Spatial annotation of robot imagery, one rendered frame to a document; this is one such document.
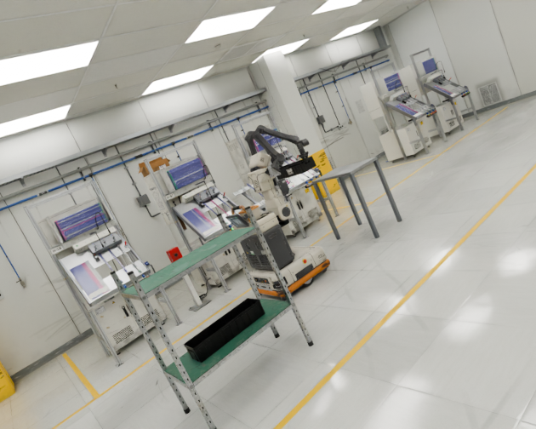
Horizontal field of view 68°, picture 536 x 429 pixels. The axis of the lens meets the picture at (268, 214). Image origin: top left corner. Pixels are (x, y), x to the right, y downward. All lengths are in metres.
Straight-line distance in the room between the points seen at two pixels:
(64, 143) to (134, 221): 1.53
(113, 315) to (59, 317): 1.69
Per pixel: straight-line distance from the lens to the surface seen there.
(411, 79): 9.88
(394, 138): 8.67
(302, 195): 6.21
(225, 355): 2.65
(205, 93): 7.73
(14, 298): 6.41
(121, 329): 4.95
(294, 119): 7.99
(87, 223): 4.99
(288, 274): 3.87
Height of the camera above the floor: 1.41
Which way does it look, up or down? 9 degrees down
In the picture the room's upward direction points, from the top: 25 degrees counter-clockwise
